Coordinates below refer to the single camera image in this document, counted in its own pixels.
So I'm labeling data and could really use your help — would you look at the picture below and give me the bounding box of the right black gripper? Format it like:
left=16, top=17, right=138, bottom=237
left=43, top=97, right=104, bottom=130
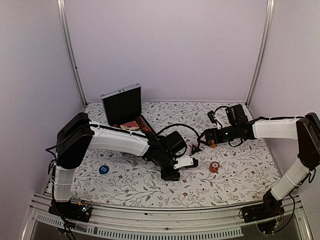
left=197, top=124, right=239, bottom=146

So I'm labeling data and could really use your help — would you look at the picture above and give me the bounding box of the orange round button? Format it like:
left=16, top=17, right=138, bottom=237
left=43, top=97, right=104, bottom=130
left=209, top=142, right=218, bottom=149

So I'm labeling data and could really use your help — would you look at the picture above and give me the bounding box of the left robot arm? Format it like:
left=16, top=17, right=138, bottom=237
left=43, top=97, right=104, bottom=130
left=53, top=112, right=193, bottom=217

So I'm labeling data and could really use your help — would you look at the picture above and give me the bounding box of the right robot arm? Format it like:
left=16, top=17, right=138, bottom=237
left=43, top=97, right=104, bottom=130
left=198, top=112, right=320, bottom=201

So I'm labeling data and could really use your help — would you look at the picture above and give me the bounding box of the black triangle marker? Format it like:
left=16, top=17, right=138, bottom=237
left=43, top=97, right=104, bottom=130
left=190, top=144, right=202, bottom=155

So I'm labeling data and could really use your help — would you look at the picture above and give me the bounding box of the orange poker chip stack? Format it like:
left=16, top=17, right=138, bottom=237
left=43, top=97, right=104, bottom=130
left=209, top=161, right=220, bottom=174

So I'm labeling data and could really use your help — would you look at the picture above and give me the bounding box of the poker chip row right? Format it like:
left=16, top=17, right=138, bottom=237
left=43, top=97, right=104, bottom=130
left=135, top=115, right=154, bottom=133

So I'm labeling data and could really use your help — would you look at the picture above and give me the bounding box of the floral table mat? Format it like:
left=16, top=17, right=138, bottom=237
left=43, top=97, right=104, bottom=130
left=48, top=100, right=280, bottom=209

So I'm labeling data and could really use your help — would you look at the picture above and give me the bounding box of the aluminium poker case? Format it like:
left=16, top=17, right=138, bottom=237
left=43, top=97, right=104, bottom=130
left=100, top=82, right=155, bottom=134

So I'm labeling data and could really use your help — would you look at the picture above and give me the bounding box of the blue round button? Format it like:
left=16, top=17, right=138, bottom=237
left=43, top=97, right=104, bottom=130
left=98, top=165, right=110, bottom=175

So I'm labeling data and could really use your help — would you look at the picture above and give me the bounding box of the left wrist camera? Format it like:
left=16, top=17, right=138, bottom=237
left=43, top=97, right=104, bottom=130
left=173, top=155, right=199, bottom=169

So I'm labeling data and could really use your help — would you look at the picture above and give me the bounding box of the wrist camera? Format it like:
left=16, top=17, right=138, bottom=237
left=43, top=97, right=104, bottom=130
left=207, top=104, right=248, bottom=127
left=173, top=155, right=199, bottom=169

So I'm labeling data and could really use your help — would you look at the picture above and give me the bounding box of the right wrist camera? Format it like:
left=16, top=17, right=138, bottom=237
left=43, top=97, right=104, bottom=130
left=207, top=104, right=248, bottom=127

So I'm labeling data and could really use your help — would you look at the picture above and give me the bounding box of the front aluminium rail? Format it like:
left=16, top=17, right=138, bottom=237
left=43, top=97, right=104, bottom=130
left=21, top=193, right=314, bottom=240

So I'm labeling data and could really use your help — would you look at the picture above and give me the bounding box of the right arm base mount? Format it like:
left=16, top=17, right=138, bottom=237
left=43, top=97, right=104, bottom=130
left=239, top=200, right=285, bottom=235

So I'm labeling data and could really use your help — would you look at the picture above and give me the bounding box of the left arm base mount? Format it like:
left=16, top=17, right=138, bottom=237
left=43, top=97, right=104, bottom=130
left=48, top=198, right=92, bottom=223

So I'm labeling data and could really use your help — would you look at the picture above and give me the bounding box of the right aluminium frame post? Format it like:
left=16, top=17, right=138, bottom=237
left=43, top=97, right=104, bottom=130
left=245, top=0, right=276, bottom=108

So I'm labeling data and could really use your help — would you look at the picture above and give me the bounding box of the aluminium frame post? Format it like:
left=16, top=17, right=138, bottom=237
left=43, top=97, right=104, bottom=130
left=245, top=0, right=276, bottom=108
left=56, top=0, right=88, bottom=107

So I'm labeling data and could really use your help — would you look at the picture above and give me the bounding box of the left aluminium frame post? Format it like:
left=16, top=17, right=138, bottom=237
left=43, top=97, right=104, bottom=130
left=56, top=0, right=88, bottom=107

